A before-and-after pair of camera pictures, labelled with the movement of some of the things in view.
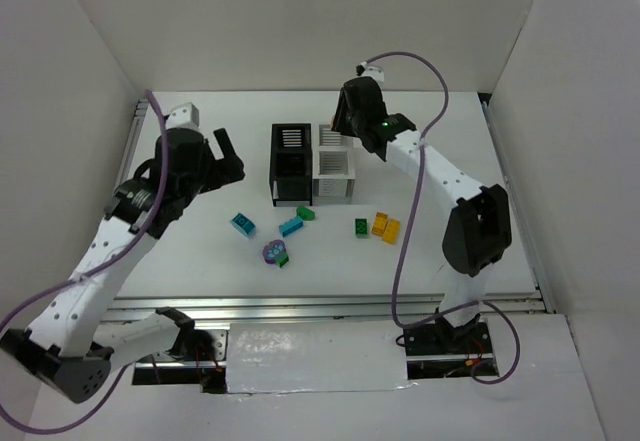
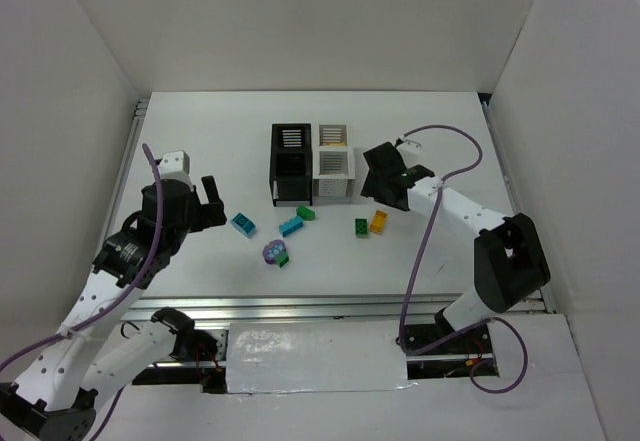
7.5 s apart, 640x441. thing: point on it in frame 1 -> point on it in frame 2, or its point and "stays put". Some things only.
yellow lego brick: [379, 222] stays put
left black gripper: [220, 164] -> [203, 209]
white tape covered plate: [323, 356] stays put
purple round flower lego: [272, 250] stays put
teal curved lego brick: [243, 224] stays put
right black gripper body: [345, 111] -> [379, 181]
